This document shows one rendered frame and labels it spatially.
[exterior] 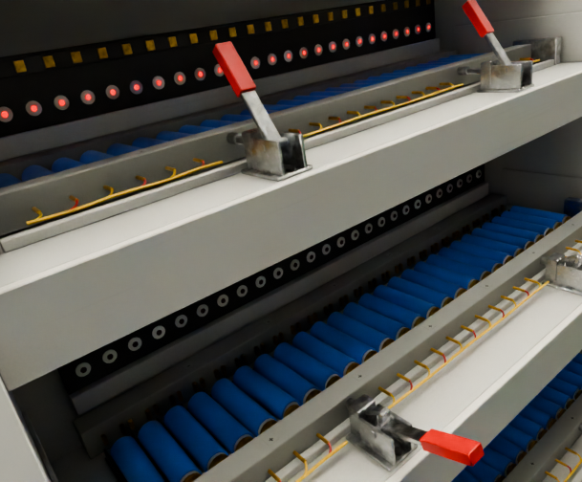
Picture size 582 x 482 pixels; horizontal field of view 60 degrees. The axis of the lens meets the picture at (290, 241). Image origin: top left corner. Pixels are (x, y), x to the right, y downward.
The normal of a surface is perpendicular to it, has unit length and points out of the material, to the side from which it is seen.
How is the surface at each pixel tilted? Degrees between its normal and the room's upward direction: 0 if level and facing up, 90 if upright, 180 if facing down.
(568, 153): 90
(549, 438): 21
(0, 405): 90
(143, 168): 111
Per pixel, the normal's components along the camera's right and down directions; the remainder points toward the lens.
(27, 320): 0.62, 0.22
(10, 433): 0.52, -0.11
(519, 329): -0.15, -0.91
